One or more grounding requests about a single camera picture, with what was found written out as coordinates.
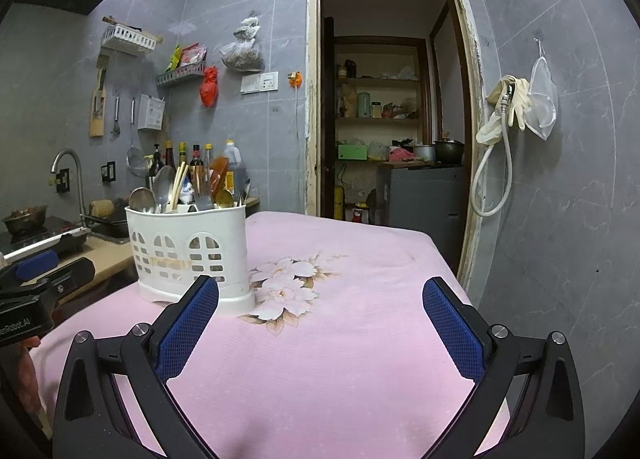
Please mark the metal mesh skimmer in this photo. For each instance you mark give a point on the metal mesh skimmer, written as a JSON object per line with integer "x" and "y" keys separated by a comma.
{"x": 136, "y": 161}

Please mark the blue white bag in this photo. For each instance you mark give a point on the blue white bag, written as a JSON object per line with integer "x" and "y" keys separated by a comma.
{"x": 188, "y": 194}

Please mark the wooden knife rack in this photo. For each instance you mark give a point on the wooden knife rack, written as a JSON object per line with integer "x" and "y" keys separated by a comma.
{"x": 96, "y": 126}

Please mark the red cap soy sauce bottle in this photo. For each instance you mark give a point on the red cap soy sauce bottle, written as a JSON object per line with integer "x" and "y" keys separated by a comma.
{"x": 196, "y": 159}

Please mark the red cloth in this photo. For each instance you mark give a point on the red cloth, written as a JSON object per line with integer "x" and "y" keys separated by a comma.
{"x": 401, "y": 155}

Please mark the clear bag of dried goods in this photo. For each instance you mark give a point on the clear bag of dried goods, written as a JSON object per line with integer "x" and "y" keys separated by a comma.
{"x": 242, "y": 56}

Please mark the green thermos jar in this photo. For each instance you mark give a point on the green thermos jar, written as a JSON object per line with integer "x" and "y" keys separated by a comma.
{"x": 364, "y": 105}

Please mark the metal faucet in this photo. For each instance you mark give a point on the metal faucet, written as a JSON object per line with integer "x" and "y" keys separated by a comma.
{"x": 80, "y": 189}

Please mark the dark metal pot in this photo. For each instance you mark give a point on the dark metal pot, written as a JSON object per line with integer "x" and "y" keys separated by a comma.
{"x": 448, "y": 151}

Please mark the induction cooktop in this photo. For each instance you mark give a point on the induction cooktop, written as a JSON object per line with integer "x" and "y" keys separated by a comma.
{"x": 45, "y": 239}

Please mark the yellow cylinder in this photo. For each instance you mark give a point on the yellow cylinder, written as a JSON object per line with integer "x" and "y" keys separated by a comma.
{"x": 339, "y": 201}

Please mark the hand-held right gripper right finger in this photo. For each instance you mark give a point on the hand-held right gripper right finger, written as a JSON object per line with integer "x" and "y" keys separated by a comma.
{"x": 452, "y": 334}

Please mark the small steel pot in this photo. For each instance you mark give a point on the small steel pot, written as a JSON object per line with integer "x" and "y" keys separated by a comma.
{"x": 424, "y": 152}

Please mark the yellow cap sauce bottle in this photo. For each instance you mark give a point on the yellow cap sauce bottle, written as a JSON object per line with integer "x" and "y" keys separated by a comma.
{"x": 182, "y": 154}

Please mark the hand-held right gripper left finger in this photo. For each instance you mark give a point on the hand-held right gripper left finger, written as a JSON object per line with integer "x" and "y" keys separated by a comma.
{"x": 187, "y": 324}

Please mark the large silver spoon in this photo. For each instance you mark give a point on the large silver spoon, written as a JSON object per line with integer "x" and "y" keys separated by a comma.
{"x": 142, "y": 199}

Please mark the orange spice packet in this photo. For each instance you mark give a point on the orange spice packet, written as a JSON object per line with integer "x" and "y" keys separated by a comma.
{"x": 220, "y": 171}

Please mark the large cooking oil jug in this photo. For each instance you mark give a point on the large cooking oil jug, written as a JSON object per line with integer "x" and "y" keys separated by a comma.
{"x": 235, "y": 164}

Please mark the white mesh bag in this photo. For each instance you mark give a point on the white mesh bag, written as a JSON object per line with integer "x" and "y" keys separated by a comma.
{"x": 542, "y": 99}

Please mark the dark pump bottle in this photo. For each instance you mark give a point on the dark pump bottle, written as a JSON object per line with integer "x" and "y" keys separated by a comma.
{"x": 156, "y": 164}

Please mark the pink floral blanket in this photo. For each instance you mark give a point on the pink floral blanket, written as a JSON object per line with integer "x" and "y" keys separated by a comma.
{"x": 350, "y": 339}

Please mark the clear yellow cap bottle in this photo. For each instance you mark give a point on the clear yellow cap bottle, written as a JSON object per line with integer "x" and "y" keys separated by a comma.
{"x": 208, "y": 156}

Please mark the black wall outlet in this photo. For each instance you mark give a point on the black wall outlet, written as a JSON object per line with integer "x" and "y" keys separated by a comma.
{"x": 108, "y": 172}
{"x": 62, "y": 181}

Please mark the loofah sponge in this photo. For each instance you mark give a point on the loofah sponge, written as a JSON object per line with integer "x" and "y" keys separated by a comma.
{"x": 102, "y": 208}

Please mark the tall dark sauce bottle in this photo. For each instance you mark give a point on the tall dark sauce bottle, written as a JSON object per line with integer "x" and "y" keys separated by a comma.
{"x": 169, "y": 154}

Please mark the yellow green snack packet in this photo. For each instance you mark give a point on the yellow green snack packet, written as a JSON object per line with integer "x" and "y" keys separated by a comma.
{"x": 174, "y": 59}

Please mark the person's left hand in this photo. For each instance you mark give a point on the person's left hand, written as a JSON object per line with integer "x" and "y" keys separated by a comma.
{"x": 27, "y": 369}

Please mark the white wall basket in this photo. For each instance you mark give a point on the white wall basket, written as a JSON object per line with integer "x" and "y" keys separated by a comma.
{"x": 127, "y": 41}

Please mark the grey cabinet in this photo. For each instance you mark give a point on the grey cabinet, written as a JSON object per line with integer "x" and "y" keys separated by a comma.
{"x": 420, "y": 204}

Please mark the cream rubber gloves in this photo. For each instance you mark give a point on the cream rubber gloves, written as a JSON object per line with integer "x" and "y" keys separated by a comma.
{"x": 517, "y": 99}

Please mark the red plastic bag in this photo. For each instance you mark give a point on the red plastic bag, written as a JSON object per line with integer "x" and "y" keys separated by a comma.
{"x": 209, "y": 91}

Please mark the wooden shelf unit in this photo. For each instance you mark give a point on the wooden shelf unit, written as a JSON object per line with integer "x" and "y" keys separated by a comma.
{"x": 380, "y": 120}

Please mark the metal bowl of food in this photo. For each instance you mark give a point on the metal bowl of food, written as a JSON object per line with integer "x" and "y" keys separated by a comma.
{"x": 25, "y": 221}

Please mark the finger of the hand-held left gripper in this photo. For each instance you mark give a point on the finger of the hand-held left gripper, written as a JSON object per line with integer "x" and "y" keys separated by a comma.
{"x": 72, "y": 276}
{"x": 35, "y": 264}

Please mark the grey wall shelf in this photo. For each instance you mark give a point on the grey wall shelf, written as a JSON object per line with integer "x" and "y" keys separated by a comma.
{"x": 180, "y": 74}

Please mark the white plastic utensil basket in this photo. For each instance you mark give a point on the white plastic utensil basket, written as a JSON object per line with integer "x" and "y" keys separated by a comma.
{"x": 220, "y": 234}

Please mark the white bottle with red label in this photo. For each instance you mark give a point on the white bottle with red label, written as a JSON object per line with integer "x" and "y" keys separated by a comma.
{"x": 357, "y": 215}

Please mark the silver fork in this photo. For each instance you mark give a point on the silver fork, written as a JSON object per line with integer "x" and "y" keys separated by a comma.
{"x": 243, "y": 191}

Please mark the red snack packet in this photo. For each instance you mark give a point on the red snack packet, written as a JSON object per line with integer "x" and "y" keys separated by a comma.
{"x": 194, "y": 55}

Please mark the white switch socket panel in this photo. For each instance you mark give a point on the white switch socket panel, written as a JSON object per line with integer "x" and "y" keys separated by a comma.
{"x": 260, "y": 82}

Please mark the worn door frame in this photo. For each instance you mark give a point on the worn door frame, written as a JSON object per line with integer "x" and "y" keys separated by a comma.
{"x": 311, "y": 89}

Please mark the green box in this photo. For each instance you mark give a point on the green box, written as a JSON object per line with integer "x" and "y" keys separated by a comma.
{"x": 352, "y": 152}

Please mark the white wall box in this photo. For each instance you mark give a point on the white wall box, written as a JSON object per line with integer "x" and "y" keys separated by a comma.
{"x": 151, "y": 113}

